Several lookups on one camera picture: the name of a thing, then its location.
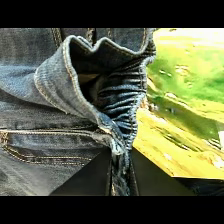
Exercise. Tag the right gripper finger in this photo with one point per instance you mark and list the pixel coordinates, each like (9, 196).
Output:
(90, 176)

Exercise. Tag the blue jeans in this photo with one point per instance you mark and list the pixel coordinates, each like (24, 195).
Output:
(40, 86)

